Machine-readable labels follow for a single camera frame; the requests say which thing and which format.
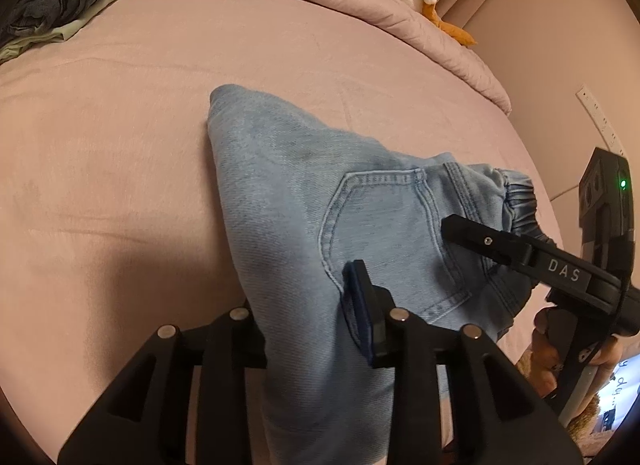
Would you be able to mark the pink bed sheet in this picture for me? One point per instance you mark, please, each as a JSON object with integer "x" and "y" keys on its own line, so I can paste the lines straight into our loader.
{"x": 125, "y": 145}

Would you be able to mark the white printed cloth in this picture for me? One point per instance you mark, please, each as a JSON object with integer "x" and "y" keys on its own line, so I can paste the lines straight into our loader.
{"x": 612, "y": 390}

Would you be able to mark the pale green folded garment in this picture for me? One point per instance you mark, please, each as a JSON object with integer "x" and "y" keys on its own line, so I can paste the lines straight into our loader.
{"x": 75, "y": 25}

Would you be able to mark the light blue denim pants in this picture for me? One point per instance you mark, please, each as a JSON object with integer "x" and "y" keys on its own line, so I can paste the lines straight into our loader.
{"x": 310, "y": 205}

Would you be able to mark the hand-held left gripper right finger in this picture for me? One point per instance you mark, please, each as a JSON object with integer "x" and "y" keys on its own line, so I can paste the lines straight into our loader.
{"x": 358, "y": 310}

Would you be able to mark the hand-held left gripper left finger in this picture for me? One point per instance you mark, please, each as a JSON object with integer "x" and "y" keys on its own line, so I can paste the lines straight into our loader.
{"x": 225, "y": 350}

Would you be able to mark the person's right hand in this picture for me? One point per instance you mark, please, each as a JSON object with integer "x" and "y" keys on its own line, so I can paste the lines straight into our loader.
{"x": 546, "y": 350}

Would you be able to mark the white wall power strip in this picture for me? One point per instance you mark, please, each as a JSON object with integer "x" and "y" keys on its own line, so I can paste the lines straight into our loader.
{"x": 600, "y": 117}

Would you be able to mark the pink comforter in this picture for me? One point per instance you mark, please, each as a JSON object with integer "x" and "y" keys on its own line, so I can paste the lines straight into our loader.
{"x": 350, "y": 0}

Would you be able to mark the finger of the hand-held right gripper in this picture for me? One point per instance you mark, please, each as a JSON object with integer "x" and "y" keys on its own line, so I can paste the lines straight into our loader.
{"x": 515, "y": 250}

